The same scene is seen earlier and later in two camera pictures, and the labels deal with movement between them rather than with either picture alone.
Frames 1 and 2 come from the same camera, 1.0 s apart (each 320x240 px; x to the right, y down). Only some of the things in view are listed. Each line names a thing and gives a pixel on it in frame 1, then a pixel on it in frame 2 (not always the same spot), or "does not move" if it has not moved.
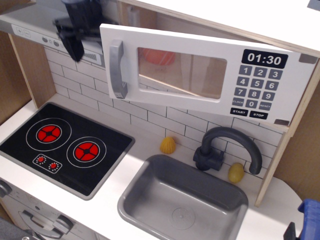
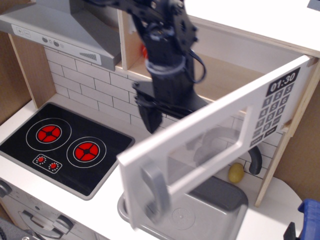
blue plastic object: (310, 207) does not move
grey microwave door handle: (119, 88) → (156, 208)
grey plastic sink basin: (170, 198) does not move
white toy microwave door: (183, 75) → (194, 146)
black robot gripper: (84, 23) → (173, 93)
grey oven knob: (5, 189) does not move
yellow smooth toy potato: (235, 173) does not move
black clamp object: (290, 233) does not move
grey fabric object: (9, 231) does not move
